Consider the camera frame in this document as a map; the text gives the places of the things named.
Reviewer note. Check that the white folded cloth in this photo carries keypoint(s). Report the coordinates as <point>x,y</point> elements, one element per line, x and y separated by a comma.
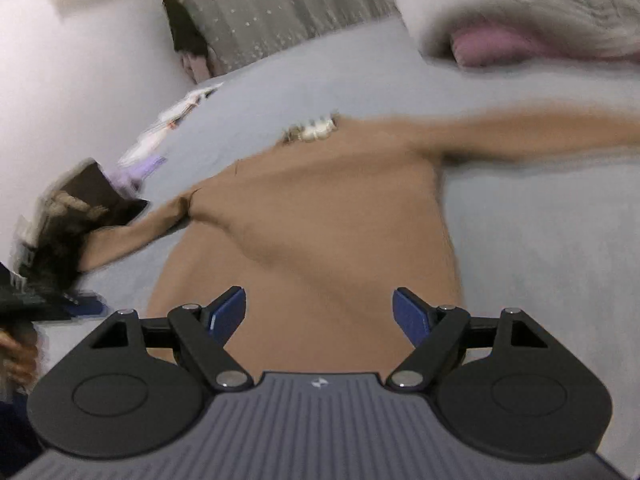
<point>165,120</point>

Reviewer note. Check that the grey star curtain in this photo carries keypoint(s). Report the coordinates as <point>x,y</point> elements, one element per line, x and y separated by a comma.
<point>280,10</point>

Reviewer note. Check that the pink hanging garment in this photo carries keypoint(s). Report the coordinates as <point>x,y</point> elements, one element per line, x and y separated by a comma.
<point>200,65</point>

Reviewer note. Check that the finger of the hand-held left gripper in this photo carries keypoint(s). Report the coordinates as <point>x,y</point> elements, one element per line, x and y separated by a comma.
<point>85,305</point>

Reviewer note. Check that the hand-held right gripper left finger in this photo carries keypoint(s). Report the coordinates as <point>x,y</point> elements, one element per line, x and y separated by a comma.
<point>227,312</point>

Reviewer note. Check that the purple cloth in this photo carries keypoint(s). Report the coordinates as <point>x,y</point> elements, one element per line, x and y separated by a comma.
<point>135,172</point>

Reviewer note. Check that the grey duvet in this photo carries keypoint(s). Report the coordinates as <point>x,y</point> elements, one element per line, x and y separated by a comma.
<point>440,5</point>

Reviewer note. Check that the person's left hand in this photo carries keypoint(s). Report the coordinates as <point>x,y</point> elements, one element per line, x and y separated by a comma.
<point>17,360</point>

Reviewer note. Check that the dark brown patterned sweater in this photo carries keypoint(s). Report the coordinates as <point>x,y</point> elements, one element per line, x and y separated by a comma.
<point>75,215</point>

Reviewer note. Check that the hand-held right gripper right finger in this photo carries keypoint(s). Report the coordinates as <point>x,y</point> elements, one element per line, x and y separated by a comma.
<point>411,315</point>

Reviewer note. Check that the dark hanging garment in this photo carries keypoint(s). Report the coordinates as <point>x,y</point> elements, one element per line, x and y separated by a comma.
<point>184,27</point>

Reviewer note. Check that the pink blanket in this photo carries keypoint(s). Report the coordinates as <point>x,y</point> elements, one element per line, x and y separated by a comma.
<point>495,45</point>

